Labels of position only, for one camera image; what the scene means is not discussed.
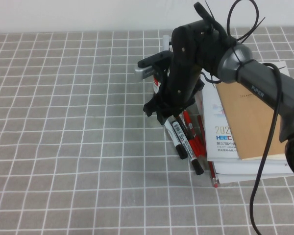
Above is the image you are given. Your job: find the tan classic note notebook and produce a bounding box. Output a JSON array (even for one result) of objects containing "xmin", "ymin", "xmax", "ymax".
[{"xmin": 215, "ymin": 82, "xmax": 285, "ymax": 161}]

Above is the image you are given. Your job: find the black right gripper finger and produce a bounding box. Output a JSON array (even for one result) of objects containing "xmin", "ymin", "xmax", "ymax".
[
  {"xmin": 157, "ymin": 113, "xmax": 174, "ymax": 126},
  {"xmin": 144, "ymin": 105, "xmax": 155, "ymax": 118}
]

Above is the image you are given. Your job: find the tall white pen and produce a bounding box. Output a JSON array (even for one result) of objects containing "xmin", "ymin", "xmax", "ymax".
[{"xmin": 162, "ymin": 35, "xmax": 171, "ymax": 53}]

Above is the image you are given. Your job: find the grey checkered tablecloth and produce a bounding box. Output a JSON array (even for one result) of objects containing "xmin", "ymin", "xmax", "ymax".
[{"xmin": 0, "ymin": 26, "xmax": 294, "ymax": 235}]

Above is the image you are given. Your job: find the plain white booklet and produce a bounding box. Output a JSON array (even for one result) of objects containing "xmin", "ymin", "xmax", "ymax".
[{"xmin": 215, "ymin": 171, "xmax": 294, "ymax": 185}]

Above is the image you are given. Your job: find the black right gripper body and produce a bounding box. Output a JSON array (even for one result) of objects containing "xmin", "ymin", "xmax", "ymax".
[{"xmin": 144, "ymin": 23, "xmax": 204, "ymax": 118}]

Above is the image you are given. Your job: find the long printed white black marker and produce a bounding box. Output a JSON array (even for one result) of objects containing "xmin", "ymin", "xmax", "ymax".
[{"xmin": 171, "ymin": 119, "xmax": 205, "ymax": 176}]

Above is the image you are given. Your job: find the white marker with black ends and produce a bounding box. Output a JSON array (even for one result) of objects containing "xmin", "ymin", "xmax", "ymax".
[{"xmin": 164, "ymin": 121, "xmax": 187, "ymax": 160}]

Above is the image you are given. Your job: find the thin black wire loop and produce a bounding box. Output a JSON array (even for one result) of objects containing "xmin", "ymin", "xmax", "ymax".
[{"xmin": 228, "ymin": 0, "xmax": 259, "ymax": 44}]

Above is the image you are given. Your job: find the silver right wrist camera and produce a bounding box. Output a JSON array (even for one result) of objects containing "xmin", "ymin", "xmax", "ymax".
[{"xmin": 134, "ymin": 50, "xmax": 173, "ymax": 81}]

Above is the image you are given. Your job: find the red pencil with eraser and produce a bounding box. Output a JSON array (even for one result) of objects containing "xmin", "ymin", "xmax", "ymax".
[{"xmin": 196, "ymin": 115, "xmax": 219, "ymax": 188}]

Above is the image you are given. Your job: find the black zip tie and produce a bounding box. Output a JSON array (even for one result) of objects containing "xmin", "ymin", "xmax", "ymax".
[
  {"xmin": 204, "ymin": 0, "xmax": 218, "ymax": 34},
  {"xmin": 231, "ymin": 16, "xmax": 266, "ymax": 77}
]

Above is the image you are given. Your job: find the black camera cable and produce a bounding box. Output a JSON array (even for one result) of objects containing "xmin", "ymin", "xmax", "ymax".
[{"xmin": 193, "ymin": 1, "xmax": 289, "ymax": 235}]

